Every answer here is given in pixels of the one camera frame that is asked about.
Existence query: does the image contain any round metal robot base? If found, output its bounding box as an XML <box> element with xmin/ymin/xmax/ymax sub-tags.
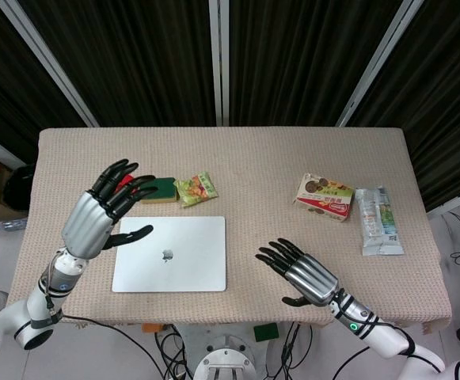
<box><xmin>192</xmin><ymin>347</ymin><xmax>260</xmax><ymax>380</ymax></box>

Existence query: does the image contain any green yellow sponge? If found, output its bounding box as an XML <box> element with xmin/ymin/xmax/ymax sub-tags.
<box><xmin>139</xmin><ymin>177</ymin><xmax>179</xmax><ymax>206</ymax></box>

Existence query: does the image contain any green snack packet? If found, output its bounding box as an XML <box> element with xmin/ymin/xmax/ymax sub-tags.
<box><xmin>173</xmin><ymin>170</ymin><xmax>219</xmax><ymax>209</ymax></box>

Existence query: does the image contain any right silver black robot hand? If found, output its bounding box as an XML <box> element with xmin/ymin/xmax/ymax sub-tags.
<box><xmin>255</xmin><ymin>237</ymin><xmax>340</xmax><ymax>308</ymax></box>

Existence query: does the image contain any black floor cable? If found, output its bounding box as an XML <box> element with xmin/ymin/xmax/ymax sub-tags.
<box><xmin>61</xmin><ymin>314</ymin><xmax>199</xmax><ymax>380</ymax></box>

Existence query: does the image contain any white green wrapper packet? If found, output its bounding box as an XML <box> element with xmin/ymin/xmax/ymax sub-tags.
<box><xmin>355</xmin><ymin>185</ymin><xmax>405</xmax><ymax>257</ymax></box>

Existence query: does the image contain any beige woven tablecloth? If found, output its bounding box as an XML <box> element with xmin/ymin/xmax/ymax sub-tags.
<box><xmin>6</xmin><ymin>126</ymin><xmax>453</xmax><ymax>330</ymax></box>

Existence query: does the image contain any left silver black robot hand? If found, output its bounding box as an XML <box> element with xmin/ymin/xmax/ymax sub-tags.
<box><xmin>61</xmin><ymin>158</ymin><xmax>157</xmax><ymax>261</ymax></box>

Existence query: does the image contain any red round disc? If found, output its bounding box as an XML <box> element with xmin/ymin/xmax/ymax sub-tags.
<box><xmin>116</xmin><ymin>174</ymin><xmax>143</xmax><ymax>196</ymax></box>

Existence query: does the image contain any cookie box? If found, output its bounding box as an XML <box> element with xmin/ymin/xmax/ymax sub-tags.
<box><xmin>291</xmin><ymin>172</ymin><xmax>355</xmax><ymax>223</ymax></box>

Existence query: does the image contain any black bag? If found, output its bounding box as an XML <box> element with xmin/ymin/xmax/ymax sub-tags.
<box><xmin>2</xmin><ymin>164</ymin><xmax>36</xmax><ymax>211</ymax></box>

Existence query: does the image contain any small green block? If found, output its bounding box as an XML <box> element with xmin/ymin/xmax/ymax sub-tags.
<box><xmin>253</xmin><ymin>323</ymin><xmax>279</xmax><ymax>344</ymax></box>

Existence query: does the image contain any plastic water bottle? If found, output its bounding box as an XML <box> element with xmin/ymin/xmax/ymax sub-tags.
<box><xmin>0</xmin><ymin>218</ymin><xmax>28</xmax><ymax>236</ymax></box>

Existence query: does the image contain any silver laptop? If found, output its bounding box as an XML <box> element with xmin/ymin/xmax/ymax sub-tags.
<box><xmin>112</xmin><ymin>215</ymin><xmax>228</xmax><ymax>294</ymax></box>

